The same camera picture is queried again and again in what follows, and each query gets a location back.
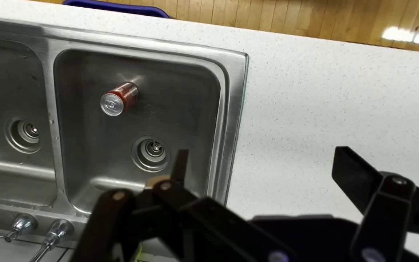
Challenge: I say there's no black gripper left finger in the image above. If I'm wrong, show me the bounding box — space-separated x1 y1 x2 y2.
71 151 288 262

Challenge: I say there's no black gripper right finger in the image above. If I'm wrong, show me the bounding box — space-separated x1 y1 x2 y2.
331 146 419 262

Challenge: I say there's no red Coca-Cola can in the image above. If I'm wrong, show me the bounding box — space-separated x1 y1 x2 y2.
100 82 138 117

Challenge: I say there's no stainless steel double sink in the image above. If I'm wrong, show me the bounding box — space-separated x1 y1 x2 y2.
0 15 250 262

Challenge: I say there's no chrome faucet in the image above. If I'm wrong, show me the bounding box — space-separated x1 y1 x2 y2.
0 212 74 262

